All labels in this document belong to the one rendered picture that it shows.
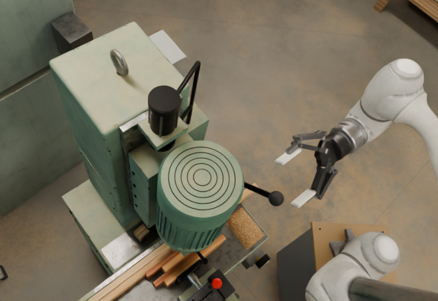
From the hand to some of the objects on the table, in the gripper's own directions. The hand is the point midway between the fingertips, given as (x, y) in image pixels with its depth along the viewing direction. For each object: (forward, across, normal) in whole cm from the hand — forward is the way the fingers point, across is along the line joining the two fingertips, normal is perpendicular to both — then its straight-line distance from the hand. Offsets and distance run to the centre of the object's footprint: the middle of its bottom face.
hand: (289, 182), depth 105 cm
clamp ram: (+28, -29, -29) cm, 50 cm away
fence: (+28, -18, -40) cm, 52 cm away
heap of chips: (+3, -27, -31) cm, 41 cm away
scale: (+28, -14, -36) cm, 47 cm away
